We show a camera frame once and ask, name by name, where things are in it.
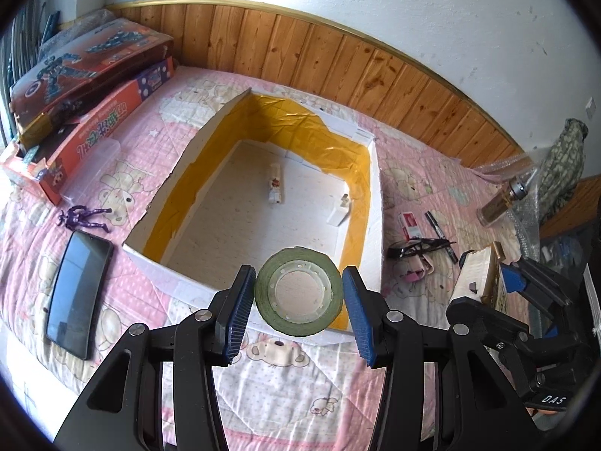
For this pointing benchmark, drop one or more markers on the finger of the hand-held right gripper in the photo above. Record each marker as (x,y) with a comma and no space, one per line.
(512,278)
(483,314)

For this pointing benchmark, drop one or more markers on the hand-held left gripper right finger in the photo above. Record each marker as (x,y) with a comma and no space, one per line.
(358,314)

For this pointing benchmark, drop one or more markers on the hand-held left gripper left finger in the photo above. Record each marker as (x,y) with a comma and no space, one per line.
(240,307)

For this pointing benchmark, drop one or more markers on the green tape roll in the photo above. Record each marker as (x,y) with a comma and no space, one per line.
(265,300)

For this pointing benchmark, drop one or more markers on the beige tissue packet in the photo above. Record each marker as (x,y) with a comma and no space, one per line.
(476,277)

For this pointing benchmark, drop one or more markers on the white foam box yellow lining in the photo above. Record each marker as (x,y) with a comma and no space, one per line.
(211,239)

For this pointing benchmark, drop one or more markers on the black marker pen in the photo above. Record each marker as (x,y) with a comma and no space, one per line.
(439,232)

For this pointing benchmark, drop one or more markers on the pink and white stapler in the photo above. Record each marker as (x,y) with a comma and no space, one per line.
(428,265)

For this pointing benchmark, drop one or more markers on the gold metal bottle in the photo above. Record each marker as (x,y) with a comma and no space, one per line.
(500,202)

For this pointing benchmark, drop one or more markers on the black glasses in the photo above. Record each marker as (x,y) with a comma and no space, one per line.
(425,245)

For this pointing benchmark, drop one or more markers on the pink printed blanket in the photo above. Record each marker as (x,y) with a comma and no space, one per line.
(291,385)

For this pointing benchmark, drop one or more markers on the wooden chair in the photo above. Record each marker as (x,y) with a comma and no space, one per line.
(580,202)

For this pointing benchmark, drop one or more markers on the small white block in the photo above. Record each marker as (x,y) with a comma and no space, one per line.
(339,213)

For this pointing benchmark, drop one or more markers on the small red and white box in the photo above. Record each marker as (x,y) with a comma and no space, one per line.
(409,224)

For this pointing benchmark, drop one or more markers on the bubble wrap sheet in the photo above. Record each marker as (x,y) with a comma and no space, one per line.
(512,164)

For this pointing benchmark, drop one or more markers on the camouflage cloth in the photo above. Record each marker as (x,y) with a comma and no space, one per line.
(561,169)

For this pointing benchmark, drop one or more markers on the clear tube with red print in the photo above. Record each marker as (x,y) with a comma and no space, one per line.
(275,188)

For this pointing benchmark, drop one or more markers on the black smartphone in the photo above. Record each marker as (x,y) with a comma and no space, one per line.
(77,291)

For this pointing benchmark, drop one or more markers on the purple action figure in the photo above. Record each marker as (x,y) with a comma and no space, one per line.
(82,218)

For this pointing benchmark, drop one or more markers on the clear plastic container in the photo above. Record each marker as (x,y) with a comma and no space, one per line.
(101,159)

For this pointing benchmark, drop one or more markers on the orange and purple toy box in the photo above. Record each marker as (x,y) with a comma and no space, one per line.
(94,136)

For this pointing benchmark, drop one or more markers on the small pink cardboard box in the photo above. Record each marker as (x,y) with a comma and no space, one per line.
(16,169)

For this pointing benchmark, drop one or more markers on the red robot toy box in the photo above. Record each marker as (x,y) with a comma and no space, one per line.
(84,56)

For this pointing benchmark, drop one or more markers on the dark metal rods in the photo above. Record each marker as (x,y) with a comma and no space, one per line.
(19,42)

